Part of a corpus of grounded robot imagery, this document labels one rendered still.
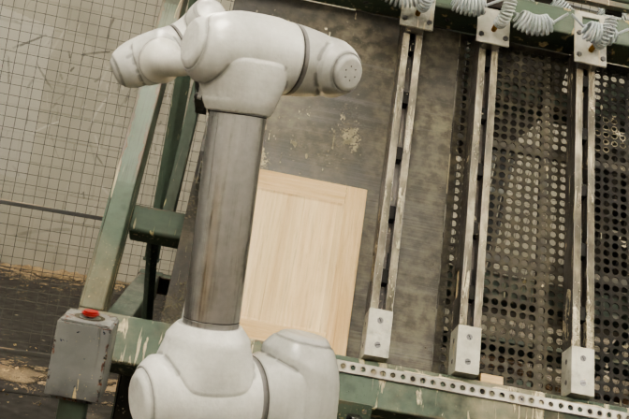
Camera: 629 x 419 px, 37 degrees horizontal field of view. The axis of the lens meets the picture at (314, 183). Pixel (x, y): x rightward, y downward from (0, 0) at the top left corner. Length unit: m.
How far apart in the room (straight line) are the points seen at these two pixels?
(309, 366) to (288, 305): 0.73
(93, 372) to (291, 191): 0.77
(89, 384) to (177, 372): 0.55
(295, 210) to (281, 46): 0.99
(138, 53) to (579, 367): 1.34
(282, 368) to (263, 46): 0.57
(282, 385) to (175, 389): 0.20
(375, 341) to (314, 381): 0.67
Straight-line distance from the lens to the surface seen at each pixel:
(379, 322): 2.42
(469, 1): 2.80
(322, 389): 1.76
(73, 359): 2.17
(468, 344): 2.46
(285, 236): 2.52
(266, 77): 1.62
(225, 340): 1.65
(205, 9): 2.18
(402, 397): 2.40
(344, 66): 1.67
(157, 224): 2.57
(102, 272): 2.43
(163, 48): 2.12
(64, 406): 2.23
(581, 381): 2.54
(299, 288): 2.47
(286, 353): 1.74
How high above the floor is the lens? 1.43
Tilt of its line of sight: 3 degrees down
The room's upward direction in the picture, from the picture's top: 11 degrees clockwise
